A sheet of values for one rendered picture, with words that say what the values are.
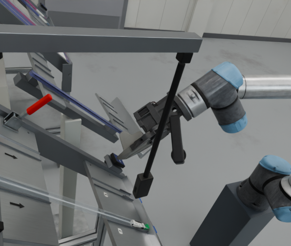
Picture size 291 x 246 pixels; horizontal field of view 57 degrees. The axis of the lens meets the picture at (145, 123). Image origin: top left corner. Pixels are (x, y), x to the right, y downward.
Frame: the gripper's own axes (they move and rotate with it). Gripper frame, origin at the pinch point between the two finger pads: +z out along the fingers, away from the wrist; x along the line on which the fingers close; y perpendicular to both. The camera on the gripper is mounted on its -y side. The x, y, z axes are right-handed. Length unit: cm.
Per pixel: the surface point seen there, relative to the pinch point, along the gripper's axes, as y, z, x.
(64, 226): 3, 58, -66
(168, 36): -2.4, -18.6, 43.0
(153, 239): -21.3, 7.6, -13.8
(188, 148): 10, -18, -158
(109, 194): -4.6, 10.1, -7.8
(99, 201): -5.6, 10.8, -0.4
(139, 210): -12.2, 7.8, -18.0
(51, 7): 253, 20, -200
